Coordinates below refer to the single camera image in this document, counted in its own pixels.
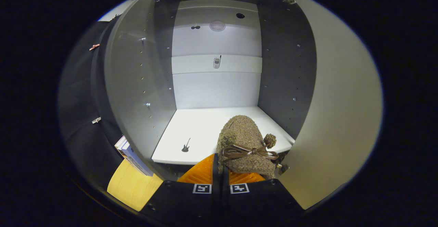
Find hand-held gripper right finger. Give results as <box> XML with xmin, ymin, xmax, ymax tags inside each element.
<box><xmin>221</xmin><ymin>167</ymin><xmax>305</xmax><ymax>226</ymax></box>

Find beige shoe cabinet door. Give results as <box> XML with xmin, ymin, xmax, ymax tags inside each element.
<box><xmin>274</xmin><ymin>0</ymin><xmax>384</xmax><ymax>210</ymax></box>

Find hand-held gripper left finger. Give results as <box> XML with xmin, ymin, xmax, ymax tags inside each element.
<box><xmin>139</xmin><ymin>153</ymin><xmax>223</xmax><ymax>226</ymax></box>

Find white book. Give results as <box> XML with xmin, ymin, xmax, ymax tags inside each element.
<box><xmin>115</xmin><ymin>135</ymin><xmax>128</xmax><ymax>152</ymax></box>

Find black backdrop cloth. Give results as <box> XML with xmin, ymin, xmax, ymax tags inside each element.
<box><xmin>58</xmin><ymin>15</ymin><xmax>125</xmax><ymax>195</ymax></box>

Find brown fuzzy shoe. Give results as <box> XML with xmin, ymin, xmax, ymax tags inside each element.
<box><xmin>216</xmin><ymin>115</ymin><xmax>279</xmax><ymax>179</ymax></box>

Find blue book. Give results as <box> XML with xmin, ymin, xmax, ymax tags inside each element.
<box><xmin>120</xmin><ymin>140</ymin><xmax>154</xmax><ymax>177</ymax></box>

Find grey shoe cabinet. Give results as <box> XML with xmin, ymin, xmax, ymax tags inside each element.
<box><xmin>91</xmin><ymin>0</ymin><xmax>317</xmax><ymax>183</ymax></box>

